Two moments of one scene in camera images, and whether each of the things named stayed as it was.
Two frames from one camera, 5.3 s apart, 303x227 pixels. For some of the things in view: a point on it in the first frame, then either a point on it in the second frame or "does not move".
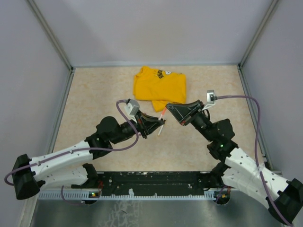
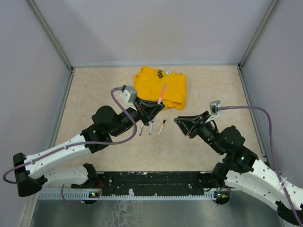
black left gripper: [147, 123] → [147, 110]
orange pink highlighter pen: [162, 113] → [159, 100]
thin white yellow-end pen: [160, 130] does not move
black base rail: [142, 186] does not move
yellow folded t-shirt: [161, 87] does not move
